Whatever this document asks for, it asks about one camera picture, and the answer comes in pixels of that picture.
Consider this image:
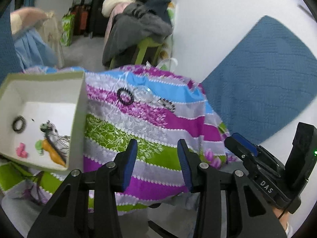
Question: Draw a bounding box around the light blue fabric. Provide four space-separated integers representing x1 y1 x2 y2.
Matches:
13 26 58 70

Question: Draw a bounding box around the orange hair clip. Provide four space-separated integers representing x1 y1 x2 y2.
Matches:
42 140 67 166

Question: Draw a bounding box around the colourful striped blanket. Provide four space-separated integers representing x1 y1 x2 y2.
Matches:
0 64 233 216

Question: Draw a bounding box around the silver chain with charm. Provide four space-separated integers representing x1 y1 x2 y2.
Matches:
41 120 72 155

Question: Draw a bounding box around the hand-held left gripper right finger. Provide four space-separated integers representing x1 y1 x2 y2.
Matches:
177 139 288 238

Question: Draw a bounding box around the black ring bracelet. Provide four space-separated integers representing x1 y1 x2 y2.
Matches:
13 115 26 133

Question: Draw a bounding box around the light green hair clip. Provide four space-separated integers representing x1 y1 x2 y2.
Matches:
35 140 45 156

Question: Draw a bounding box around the clear spiral hair tie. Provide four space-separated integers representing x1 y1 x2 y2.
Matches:
132 85 154 103

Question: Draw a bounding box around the cream fluffy garment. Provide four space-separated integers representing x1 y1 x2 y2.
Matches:
101 0 132 18

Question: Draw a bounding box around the beige floral quilt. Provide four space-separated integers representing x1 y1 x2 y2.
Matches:
10 7 65 68

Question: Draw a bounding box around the person's right forearm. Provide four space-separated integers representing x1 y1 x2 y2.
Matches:
272 204 294 237

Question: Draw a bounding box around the green floral folded mat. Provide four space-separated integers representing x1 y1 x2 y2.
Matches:
160 1 177 62

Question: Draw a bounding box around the green shopping bag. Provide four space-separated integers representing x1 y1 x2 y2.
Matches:
60 13 76 47

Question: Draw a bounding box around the green plastic stool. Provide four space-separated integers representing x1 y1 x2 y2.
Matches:
109 37 164 70

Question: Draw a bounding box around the grey hoodie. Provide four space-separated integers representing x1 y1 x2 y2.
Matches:
102 5 174 67

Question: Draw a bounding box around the black spiral hair tie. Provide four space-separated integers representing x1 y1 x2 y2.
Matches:
117 87 135 105

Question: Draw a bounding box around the grey cardboard box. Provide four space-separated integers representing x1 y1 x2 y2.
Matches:
0 71 87 171

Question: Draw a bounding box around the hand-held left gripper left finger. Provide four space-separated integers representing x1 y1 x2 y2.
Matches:
27 139 138 238

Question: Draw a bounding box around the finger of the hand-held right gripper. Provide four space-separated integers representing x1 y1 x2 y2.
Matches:
224 136 250 165
231 133 258 157

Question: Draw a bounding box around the black suitcase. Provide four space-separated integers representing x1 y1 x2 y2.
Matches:
88 0 109 38

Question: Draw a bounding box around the red suitcase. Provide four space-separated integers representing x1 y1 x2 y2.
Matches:
73 4 91 36

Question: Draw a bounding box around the pink bow hair clip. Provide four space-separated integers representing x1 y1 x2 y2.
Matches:
15 142 28 159

